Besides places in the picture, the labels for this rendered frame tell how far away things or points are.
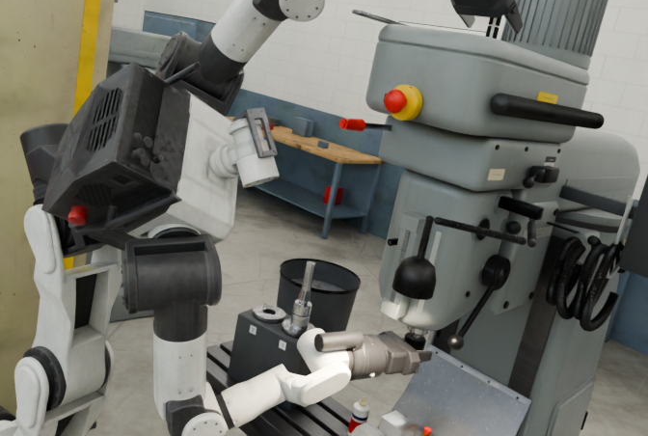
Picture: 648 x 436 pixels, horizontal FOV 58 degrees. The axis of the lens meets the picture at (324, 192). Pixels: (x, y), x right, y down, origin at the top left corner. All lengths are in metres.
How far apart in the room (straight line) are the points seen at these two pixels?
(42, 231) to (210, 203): 0.41
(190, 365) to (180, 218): 0.25
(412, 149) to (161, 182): 0.47
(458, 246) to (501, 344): 0.56
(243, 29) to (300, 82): 6.48
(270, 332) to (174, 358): 0.57
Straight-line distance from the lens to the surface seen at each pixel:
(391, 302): 1.18
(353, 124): 1.06
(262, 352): 1.60
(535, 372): 1.63
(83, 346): 1.42
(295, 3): 1.04
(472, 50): 0.98
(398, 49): 1.05
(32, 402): 1.46
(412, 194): 1.17
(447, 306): 1.19
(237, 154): 1.03
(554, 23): 1.35
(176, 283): 0.96
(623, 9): 5.63
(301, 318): 1.54
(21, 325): 2.80
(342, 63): 7.11
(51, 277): 1.34
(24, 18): 2.45
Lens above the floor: 1.80
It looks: 13 degrees down
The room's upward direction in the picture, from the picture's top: 11 degrees clockwise
